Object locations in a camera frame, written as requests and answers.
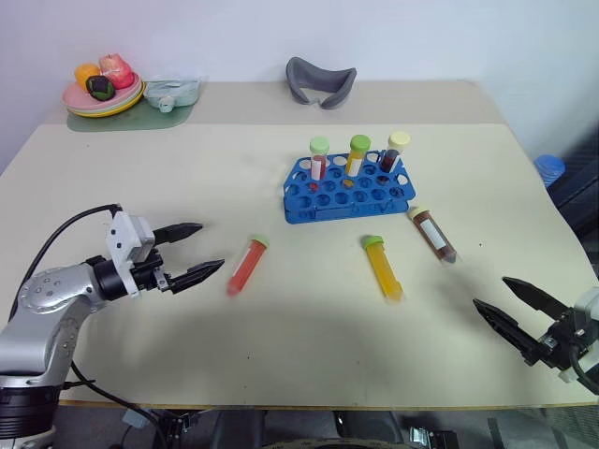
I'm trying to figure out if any pink apple in foam net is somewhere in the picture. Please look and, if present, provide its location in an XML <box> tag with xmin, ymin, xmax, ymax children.
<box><xmin>97</xmin><ymin>52</ymin><xmax>136</xmax><ymax>90</ymax></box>

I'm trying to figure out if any yellow plate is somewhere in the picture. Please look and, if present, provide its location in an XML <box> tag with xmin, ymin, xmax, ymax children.
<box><xmin>67</xmin><ymin>88</ymin><xmax>146</xmax><ymax>119</ymax></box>

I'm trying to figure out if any black office chair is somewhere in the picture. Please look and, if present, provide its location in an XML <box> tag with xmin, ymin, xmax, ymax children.
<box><xmin>545</xmin><ymin>125</ymin><xmax>599</xmax><ymax>282</ymax></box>

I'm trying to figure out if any pink plate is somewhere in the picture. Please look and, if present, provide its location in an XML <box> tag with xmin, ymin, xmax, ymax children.
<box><xmin>62</xmin><ymin>73</ymin><xmax>143</xmax><ymax>110</ymax></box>

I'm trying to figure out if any red tube green cap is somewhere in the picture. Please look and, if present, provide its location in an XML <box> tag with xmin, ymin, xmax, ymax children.
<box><xmin>307</xmin><ymin>135</ymin><xmax>331</xmax><ymax>194</ymax></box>
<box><xmin>226</xmin><ymin>233</ymin><xmax>271</xmax><ymax>297</ymax></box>

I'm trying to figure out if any dark green round fruit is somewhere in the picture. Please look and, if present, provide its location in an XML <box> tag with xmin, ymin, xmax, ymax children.
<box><xmin>85</xmin><ymin>75</ymin><xmax>115</xmax><ymax>101</ymax></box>

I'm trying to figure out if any brown tube yellow cap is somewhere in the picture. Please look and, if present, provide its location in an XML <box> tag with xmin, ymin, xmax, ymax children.
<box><xmin>407</xmin><ymin>206</ymin><xmax>459</xmax><ymax>267</ymax></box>
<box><xmin>377</xmin><ymin>131</ymin><xmax>412</xmax><ymax>184</ymax></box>

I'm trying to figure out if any dark rounded shape under table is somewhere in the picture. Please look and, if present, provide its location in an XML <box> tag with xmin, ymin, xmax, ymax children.
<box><xmin>334</xmin><ymin>410</ymin><xmax>406</xmax><ymax>443</ymax></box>

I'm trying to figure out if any yellow tube green cap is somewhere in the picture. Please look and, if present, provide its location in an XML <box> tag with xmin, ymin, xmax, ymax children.
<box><xmin>359</xmin><ymin>235</ymin><xmax>404</xmax><ymax>302</ymax></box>
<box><xmin>344</xmin><ymin>134</ymin><xmax>373</xmax><ymax>187</ymax></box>

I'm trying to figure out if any light green plate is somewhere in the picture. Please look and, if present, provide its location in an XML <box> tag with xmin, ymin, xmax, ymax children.
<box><xmin>65</xmin><ymin>86</ymin><xmax>144</xmax><ymax>116</ymax></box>

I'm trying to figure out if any green place mat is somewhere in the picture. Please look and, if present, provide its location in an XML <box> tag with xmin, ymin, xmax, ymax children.
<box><xmin>66</xmin><ymin>79</ymin><xmax>202</xmax><ymax>134</ymax></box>

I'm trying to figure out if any blue ribbed plastic lid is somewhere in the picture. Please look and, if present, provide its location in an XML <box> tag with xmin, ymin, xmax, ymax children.
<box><xmin>533</xmin><ymin>153</ymin><xmax>567</xmax><ymax>190</ymax></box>

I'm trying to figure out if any black metal bracket under table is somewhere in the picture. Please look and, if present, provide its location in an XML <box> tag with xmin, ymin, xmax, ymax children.
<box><xmin>147</xmin><ymin>409</ymin><xmax>210</xmax><ymax>449</ymax></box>

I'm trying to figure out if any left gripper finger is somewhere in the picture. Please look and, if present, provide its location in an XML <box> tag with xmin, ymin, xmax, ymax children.
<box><xmin>152</xmin><ymin>222</ymin><xmax>205</xmax><ymax>246</ymax></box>
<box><xmin>168</xmin><ymin>259</ymin><xmax>226</xmax><ymax>296</ymax></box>

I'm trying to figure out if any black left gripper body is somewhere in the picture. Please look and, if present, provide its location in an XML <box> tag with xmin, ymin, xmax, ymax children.
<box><xmin>130</xmin><ymin>251</ymin><xmax>177</xmax><ymax>295</ymax></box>

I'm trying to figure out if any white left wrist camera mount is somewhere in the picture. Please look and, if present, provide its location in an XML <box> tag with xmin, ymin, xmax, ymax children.
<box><xmin>103</xmin><ymin>210</ymin><xmax>156</xmax><ymax>298</ymax></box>

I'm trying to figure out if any black metal clamp under table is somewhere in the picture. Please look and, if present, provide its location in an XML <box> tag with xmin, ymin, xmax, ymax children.
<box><xmin>408</xmin><ymin>426</ymin><xmax>459</xmax><ymax>449</ymax></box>

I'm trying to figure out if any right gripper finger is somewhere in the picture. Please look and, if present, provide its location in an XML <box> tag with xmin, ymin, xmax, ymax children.
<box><xmin>472</xmin><ymin>297</ymin><xmax>539</xmax><ymax>361</ymax></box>
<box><xmin>502</xmin><ymin>276</ymin><xmax>570</xmax><ymax>324</ymax></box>

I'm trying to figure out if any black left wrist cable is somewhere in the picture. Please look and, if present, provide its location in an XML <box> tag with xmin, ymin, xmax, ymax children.
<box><xmin>7</xmin><ymin>202</ymin><xmax>124</xmax><ymax>324</ymax></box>

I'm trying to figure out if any long black left arm cable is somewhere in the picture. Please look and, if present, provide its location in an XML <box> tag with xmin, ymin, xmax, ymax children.
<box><xmin>63</xmin><ymin>360</ymin><xmax>169</xmax><ymax>449</ymax></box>

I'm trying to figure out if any grey foam face pad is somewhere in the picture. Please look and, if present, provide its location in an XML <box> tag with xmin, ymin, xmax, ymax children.
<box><xmin>285</xmin><ymin>56</ymin><xmax>358</xmax><ymax>110</ymax></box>

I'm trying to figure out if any orange fruit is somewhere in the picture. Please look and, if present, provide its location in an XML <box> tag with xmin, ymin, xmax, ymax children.
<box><xmin>74</xmin><ymin>63</ymin><xmax>102</xmax><ymax>87</ymax></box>

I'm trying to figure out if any blue test tube rack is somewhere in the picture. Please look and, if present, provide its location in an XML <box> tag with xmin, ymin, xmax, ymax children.
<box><xmin>282</xmin><ymin>150</ymin><xmax>416</xmax><ymax>225</ymax></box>

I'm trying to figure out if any light green fabric pouch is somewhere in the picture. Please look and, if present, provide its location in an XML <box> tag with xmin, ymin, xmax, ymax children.
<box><xmin>142</xmin><ymin>77</ymin><xmax>202</xmax><ymax>114</ymax></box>

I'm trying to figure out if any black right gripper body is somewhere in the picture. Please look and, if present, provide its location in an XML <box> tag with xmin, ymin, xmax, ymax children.
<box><xmin>523</xmin><ymin>309</ymin><xmax>599</xmax><ymax>374</ymax></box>

